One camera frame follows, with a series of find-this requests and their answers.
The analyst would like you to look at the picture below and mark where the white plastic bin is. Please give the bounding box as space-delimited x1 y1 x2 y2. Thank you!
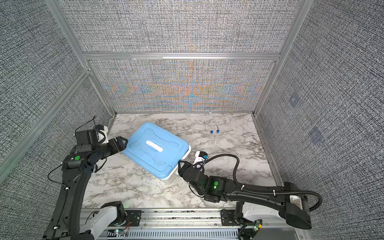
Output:
160 145 192 185

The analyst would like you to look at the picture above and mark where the blue plastic lid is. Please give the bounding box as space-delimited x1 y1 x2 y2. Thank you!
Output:
123 122 191 185

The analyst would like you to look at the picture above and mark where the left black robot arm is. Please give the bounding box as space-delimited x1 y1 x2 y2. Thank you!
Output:
42 125 128 240

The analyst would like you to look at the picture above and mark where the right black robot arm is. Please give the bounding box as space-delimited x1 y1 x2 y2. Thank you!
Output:
178 154 323 230

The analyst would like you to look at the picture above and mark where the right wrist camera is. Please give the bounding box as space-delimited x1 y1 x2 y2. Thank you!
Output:
194 151 209 164

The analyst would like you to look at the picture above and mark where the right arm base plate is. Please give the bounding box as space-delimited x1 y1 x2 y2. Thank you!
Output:
219 207 265 227

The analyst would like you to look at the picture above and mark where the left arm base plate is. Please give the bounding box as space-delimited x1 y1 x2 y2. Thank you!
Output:
109 210 142 228

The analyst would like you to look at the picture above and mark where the aluminium front rail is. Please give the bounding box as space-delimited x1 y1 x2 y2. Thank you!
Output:
59 207 313 240

